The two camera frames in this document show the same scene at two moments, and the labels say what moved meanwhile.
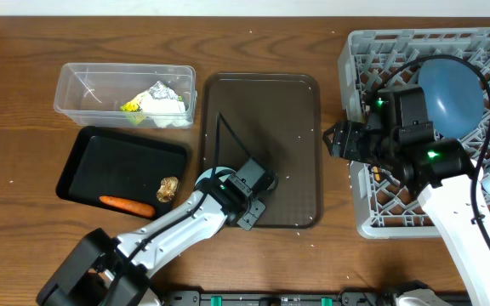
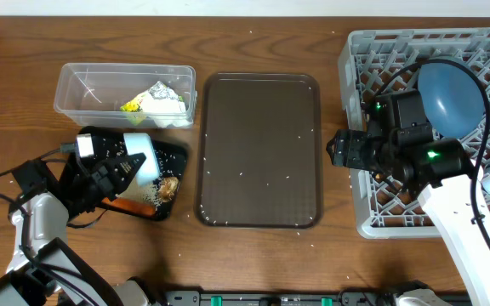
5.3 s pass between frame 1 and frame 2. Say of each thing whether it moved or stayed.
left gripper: moved
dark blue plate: stayed
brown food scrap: stayed
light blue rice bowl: moved
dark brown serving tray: stayed
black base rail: stayed
